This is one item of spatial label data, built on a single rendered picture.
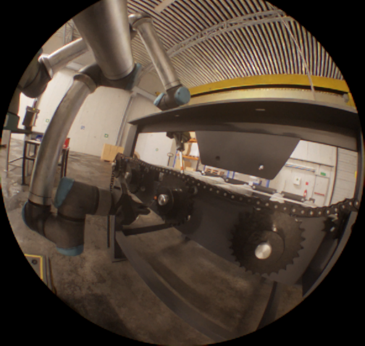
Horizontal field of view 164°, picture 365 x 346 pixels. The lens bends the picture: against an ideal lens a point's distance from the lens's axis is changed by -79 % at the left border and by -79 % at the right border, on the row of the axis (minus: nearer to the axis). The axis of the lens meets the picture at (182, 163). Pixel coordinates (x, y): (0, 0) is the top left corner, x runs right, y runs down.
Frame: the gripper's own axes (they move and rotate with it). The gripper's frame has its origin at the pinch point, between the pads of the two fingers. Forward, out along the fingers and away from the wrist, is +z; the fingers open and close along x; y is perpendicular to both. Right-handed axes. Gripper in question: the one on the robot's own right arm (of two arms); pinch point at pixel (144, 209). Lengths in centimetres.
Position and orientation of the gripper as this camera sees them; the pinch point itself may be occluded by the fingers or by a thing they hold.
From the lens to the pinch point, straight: 54.1
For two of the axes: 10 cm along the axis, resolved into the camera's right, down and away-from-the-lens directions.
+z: 5.1, 3.4, 7.9
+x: 4.7, 6.6, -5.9
